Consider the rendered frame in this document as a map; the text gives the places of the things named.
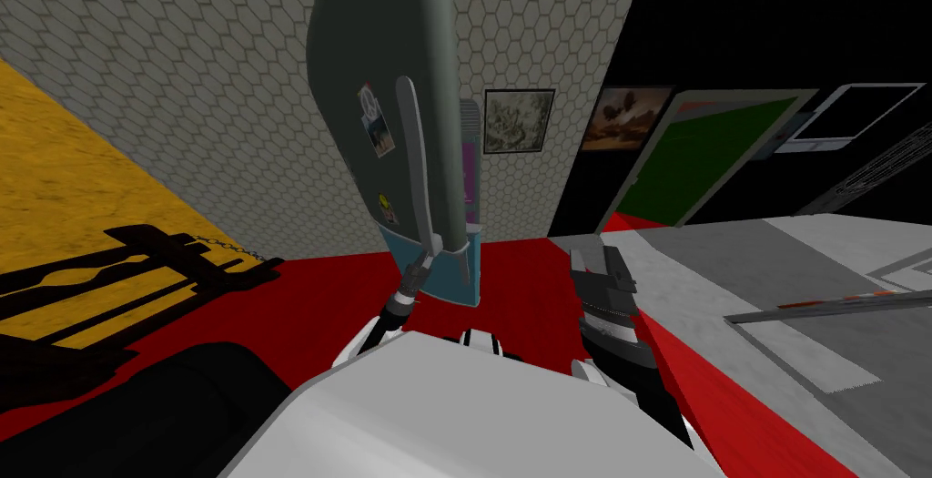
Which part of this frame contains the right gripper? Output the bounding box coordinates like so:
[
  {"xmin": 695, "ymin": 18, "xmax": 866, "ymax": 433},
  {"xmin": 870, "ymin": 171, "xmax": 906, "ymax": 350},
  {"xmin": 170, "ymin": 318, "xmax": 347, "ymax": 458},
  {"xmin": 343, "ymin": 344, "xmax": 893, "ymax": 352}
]
[{"xmin": 569, "ymin": 245, "xmax": 642, "ymax": 319}]

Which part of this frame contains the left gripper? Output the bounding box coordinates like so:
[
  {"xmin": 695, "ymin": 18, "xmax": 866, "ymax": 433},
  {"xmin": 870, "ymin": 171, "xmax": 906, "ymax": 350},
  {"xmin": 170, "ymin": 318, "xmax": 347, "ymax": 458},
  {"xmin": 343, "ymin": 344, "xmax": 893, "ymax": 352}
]
[{"xmin": 402, "ymin": 250, "xmax": 438, "ymax": 296}]

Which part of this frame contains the grey curved fridge door handle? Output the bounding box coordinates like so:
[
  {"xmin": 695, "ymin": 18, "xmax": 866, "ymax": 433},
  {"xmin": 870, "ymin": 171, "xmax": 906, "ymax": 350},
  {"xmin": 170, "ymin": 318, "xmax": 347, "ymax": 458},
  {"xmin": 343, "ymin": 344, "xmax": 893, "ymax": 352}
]
[{"xmin": 394, "ymin": 75, "xmax": 445, "ymax": 258}]

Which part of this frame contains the brown landscape picture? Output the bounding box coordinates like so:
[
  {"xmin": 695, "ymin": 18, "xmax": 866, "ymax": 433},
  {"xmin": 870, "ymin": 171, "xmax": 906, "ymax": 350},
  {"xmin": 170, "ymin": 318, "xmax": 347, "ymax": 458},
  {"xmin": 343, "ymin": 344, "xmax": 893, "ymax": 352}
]
[{"xmin": 580, "ymin": 85, "xmax": 675, "ymax": 154}]

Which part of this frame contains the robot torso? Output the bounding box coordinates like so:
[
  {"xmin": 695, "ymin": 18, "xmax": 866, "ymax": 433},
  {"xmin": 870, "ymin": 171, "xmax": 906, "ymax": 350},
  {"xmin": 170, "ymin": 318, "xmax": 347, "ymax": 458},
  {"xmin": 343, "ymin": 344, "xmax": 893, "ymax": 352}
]
[{"xmin": 218, "ymin": 328, "xmax": 729, "ymax": 478}]

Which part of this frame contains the black framed grey picture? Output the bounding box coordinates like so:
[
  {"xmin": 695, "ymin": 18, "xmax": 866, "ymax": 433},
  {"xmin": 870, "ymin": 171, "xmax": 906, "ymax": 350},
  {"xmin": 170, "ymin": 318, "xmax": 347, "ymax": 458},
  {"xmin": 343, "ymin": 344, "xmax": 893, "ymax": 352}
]
[{"xmin": 481, "ymin": 87, "xmax": 558, "ymax": 156}]

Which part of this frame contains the grey fridge door with stickers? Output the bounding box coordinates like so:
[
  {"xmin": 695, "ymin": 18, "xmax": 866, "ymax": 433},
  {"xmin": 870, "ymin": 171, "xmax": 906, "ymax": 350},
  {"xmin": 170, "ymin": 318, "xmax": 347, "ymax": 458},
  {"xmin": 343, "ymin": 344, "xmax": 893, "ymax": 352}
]
[{"xmin": 305, "ymin": 0, "xmax": 469, "ymax": 255}]

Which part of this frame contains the white framed black window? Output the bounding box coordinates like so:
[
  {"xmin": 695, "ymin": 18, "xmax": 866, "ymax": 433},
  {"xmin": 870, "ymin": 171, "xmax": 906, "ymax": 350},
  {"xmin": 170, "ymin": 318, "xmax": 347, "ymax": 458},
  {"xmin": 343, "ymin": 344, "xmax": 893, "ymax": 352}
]
[{"xmin": 774, "ymin": 82, "xmax": 927, "ymax": 156}]

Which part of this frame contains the green panel with grey frame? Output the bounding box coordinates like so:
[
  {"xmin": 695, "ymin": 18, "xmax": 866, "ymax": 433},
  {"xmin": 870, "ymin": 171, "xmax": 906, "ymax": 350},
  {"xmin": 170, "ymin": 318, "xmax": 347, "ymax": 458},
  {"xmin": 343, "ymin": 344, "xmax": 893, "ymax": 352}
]
[{"xmin": 595, "ymin": 87, "xmax": 821, "ymax": 236}]

